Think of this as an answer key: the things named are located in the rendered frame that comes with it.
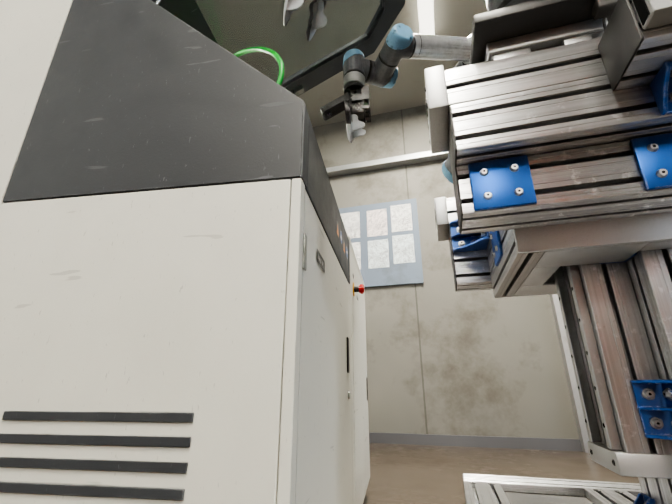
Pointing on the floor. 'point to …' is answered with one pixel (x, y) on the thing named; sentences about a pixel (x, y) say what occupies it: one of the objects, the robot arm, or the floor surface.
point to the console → (359, 388)
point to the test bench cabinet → (152, 346)
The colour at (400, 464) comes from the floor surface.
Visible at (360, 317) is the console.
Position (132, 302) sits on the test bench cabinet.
